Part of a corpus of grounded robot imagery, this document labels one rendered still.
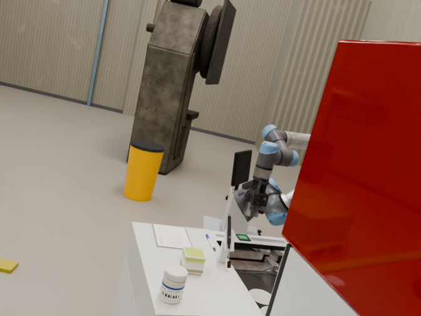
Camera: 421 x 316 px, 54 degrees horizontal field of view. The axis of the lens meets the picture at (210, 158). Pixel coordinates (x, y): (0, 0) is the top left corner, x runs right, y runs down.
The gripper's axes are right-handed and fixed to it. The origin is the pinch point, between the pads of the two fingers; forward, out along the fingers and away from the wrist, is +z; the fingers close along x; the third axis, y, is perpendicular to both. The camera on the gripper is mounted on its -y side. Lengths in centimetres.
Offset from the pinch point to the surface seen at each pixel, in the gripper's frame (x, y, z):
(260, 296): -4.3, 36.7, 15.8
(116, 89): -2, -868, 53
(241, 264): -2.0, 10.4, 17.8
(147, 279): -49, 41, 9
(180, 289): -41, 54, 4
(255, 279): -1.8, 24.8, 15.9
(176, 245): -34.0, 15.8, 9.0
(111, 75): -19, -873, 23
